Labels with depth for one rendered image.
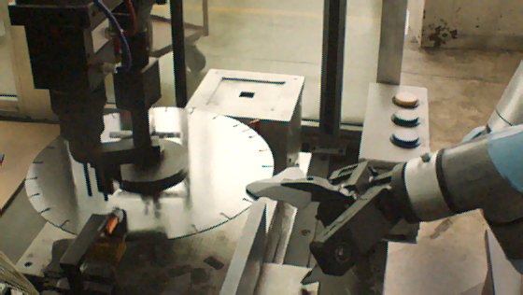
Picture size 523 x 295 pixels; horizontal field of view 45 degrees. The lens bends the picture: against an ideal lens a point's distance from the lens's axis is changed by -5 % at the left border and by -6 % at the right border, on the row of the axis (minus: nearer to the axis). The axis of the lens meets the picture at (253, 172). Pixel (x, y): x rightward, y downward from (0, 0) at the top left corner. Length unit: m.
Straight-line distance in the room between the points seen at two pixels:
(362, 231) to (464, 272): 1.53
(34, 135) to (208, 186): 0.67
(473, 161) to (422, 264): 1.55
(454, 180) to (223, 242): 0.35
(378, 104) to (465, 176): 0.49
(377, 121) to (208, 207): 0.41
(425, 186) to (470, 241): 1.67
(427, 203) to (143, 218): 0.32
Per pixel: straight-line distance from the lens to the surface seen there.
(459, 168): 0.71
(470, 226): 2.46
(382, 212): 0.75
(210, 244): 0.91
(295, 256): 1.04
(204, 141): 0.94
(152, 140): 0.79
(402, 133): 1.06
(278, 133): 1.11
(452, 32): 3.98
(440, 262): 2.27
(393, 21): 1.21
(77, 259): 0.70
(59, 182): 0.88
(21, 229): 1.17
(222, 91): 1.20
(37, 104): 1.49
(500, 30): 4.07
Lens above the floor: 1.41
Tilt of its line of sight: 32 degrees down
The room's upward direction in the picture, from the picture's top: straight up
